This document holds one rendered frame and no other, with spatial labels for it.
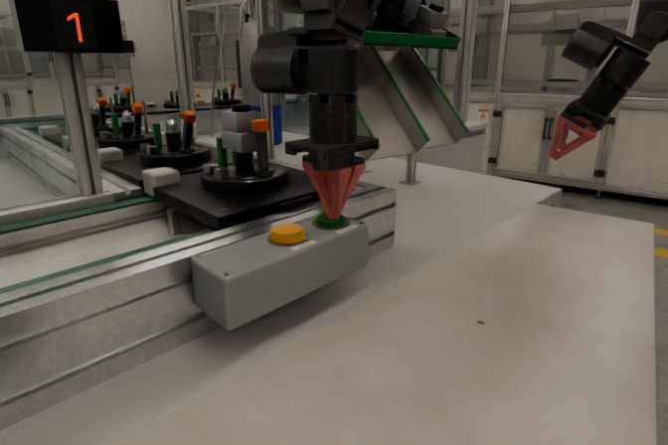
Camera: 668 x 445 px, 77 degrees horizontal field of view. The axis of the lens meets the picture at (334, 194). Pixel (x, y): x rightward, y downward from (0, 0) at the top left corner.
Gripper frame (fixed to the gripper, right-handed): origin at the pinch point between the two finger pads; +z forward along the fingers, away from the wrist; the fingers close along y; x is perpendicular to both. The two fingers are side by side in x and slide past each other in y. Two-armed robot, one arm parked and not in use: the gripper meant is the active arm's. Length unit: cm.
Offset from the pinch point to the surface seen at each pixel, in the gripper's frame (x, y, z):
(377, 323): 8.5, 1.0, 11.7
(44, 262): -24.1, 27.3, 6.0
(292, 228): 0.1, 6.7, 0.4
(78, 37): -31.0, 17.3, -21.3
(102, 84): -942, -261, 20
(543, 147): -105, -385, 56
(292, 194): -11.2, -2.6, 0.6
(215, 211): -12.4, 9.5, 0.6
